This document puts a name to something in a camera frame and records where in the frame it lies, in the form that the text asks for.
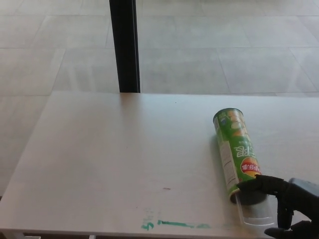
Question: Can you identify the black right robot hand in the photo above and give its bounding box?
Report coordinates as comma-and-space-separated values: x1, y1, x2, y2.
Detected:
236, 175, 319, 239

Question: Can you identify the clear plastic chips tray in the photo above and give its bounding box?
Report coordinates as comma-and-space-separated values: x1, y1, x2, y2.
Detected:
233, 193, 279, 226

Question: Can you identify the green potato chips can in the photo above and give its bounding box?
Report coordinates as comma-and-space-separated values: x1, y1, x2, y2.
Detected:
212, 107, 269, 205

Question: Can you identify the black vertical window post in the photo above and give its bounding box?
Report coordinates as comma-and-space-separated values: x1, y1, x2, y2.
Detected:
109, 0, 141, 94

